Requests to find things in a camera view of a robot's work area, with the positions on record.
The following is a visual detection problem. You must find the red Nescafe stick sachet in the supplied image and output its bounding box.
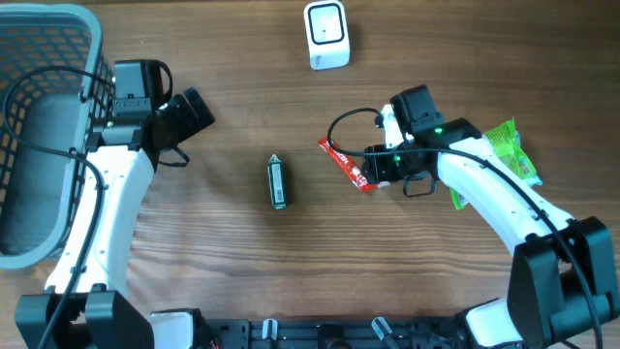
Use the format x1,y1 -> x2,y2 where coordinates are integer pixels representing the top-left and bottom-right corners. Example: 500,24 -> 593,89
318,138 -> 389,193

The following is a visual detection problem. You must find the dark green gum pack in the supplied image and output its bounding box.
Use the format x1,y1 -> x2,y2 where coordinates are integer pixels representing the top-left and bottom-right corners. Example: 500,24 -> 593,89
267,154 -> 288,209

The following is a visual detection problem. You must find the green Haribo gummy bag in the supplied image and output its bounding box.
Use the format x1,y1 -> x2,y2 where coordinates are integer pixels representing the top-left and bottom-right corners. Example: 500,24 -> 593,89
448,117 -> 539,211

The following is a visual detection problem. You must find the teal tissue packet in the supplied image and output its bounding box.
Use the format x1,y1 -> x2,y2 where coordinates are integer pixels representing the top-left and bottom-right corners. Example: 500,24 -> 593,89
513,131 -> 543,187

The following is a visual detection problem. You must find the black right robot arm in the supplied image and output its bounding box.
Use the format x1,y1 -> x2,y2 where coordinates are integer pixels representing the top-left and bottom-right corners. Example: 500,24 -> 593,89
362,85 -> 619,348

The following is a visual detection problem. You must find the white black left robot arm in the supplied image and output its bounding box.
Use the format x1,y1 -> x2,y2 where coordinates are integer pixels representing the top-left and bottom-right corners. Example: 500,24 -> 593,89
15,60 -> 215,348

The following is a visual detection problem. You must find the white barcode scanner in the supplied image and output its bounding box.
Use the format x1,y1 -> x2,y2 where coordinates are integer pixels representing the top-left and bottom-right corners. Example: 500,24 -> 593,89
303,0 -> 351,71

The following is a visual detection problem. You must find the grey plastic shopping basket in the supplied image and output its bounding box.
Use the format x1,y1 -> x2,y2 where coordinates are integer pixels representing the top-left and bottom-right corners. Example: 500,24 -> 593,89
1,4 -> 114,270

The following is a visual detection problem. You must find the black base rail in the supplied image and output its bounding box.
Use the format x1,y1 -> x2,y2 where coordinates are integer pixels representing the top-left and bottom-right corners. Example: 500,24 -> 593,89
206,317 -> 480,349

